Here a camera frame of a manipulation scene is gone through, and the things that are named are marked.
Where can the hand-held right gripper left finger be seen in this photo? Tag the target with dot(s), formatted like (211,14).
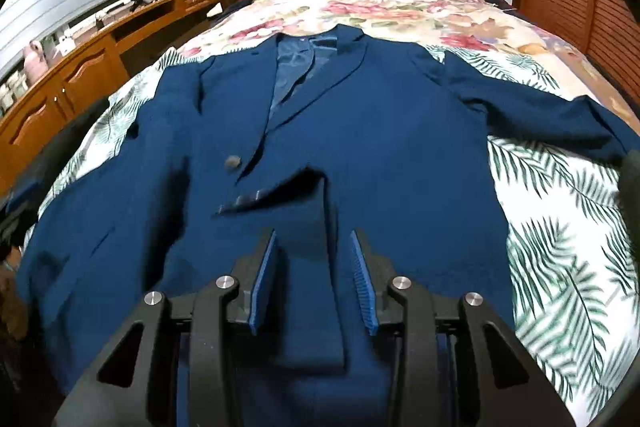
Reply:
(262,287)

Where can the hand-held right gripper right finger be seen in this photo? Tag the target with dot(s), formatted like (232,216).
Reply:
(362,287)

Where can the navy blue suit jacket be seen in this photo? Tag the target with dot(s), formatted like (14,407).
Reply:
(375,132)

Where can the wooden desk with cabinets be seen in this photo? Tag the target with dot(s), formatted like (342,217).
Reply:
(90,72)

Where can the pink bottle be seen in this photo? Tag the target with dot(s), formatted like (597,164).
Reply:
(34,62)

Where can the palm leaf print bedsheet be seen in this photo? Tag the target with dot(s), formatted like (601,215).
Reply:
(550,232)

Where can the floral blanket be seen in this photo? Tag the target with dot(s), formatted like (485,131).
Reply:
(400,12)

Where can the dark grey cloth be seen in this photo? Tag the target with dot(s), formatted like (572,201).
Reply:
(631,202)

